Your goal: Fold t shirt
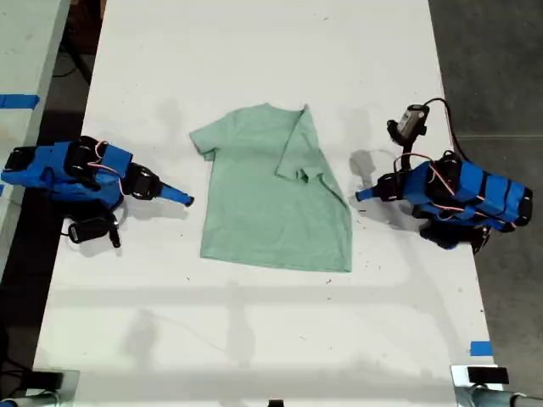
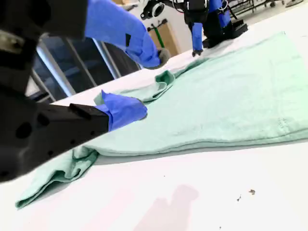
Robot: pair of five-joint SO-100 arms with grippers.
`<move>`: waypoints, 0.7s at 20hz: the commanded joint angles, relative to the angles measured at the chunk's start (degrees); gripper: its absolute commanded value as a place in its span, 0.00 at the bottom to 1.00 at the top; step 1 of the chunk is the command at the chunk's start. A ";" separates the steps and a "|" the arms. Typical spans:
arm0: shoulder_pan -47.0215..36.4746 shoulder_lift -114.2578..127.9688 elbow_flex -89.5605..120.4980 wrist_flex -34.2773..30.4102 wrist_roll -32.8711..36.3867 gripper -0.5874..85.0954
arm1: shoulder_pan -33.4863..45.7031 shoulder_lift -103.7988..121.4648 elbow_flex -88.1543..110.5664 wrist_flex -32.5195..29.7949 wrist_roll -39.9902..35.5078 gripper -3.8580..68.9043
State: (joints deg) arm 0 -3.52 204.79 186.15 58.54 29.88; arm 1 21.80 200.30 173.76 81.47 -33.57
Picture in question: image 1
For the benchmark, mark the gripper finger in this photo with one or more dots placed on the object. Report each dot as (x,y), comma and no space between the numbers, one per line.
(370,196)
(176,191)
(370,190)
(174,198)

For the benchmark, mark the pale green t-shirt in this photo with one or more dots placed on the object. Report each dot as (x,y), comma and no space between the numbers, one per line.
(263,212)

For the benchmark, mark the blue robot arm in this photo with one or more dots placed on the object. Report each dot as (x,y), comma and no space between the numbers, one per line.
(46,171)
(471,191)

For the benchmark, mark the long blue tape strip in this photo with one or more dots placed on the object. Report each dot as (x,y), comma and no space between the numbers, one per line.
(19,101)

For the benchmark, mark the white side table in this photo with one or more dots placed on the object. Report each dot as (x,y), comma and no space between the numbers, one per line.
(23,51)

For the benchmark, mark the short blue tape strip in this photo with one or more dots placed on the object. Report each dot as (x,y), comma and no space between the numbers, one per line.
(481,348)

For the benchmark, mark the small black box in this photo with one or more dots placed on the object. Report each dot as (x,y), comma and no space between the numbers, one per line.
(47,378)
(487,375)

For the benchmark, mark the grey metal pipe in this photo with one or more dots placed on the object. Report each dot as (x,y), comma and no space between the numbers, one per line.
(29,400)
(496,398)

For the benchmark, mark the short black camera stalk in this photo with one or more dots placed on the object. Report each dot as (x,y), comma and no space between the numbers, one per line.
(115,239)
(405,154)

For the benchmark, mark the black camera box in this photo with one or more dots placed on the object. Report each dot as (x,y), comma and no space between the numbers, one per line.
(89,230)
(410,120)

